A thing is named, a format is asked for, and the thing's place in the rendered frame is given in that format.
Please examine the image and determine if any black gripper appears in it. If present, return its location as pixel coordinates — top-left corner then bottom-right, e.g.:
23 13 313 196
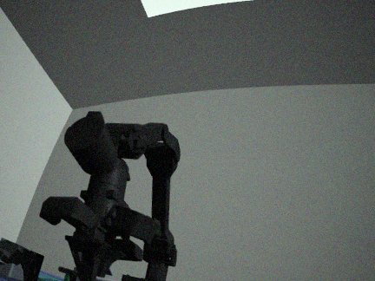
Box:
39 182 143 281

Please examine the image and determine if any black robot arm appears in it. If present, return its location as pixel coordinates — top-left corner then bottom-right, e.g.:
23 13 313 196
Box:
64 111 181 281

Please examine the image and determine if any pin with red cap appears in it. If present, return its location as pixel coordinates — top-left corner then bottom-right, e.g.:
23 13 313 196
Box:
58 266 117 281

